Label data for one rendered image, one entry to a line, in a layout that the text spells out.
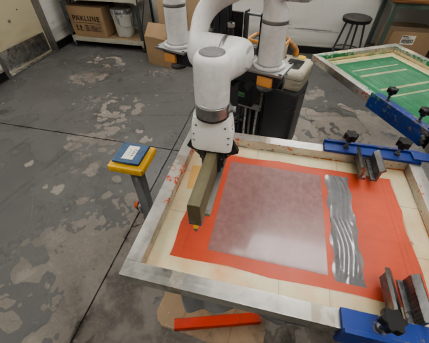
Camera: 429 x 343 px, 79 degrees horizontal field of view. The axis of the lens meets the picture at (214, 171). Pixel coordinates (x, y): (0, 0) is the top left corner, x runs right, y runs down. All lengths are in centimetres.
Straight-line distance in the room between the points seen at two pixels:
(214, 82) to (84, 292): 155
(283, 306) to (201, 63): 51
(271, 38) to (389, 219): 70
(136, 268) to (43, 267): 140
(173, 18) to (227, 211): 83
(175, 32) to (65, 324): 158
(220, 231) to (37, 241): 162
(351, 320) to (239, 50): 58
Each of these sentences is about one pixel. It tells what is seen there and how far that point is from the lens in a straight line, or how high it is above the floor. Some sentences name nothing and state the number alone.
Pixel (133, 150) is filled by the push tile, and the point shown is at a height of 97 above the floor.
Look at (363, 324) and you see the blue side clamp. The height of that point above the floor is 100.
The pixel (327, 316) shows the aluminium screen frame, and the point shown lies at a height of 99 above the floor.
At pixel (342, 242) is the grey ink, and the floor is 96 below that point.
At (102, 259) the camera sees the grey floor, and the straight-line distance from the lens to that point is 188.
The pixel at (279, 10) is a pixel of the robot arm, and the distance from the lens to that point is 102.
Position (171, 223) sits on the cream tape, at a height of 96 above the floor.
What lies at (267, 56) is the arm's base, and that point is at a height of 119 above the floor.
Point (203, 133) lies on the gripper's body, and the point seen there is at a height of 121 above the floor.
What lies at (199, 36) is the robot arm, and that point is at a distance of 60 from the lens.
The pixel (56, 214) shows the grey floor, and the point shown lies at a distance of 224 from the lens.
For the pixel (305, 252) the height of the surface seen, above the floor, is 96.
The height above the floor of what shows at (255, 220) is 96.
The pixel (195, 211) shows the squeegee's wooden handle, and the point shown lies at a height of 113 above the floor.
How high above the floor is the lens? 158
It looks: 46 degrees down
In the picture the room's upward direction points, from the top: straight up
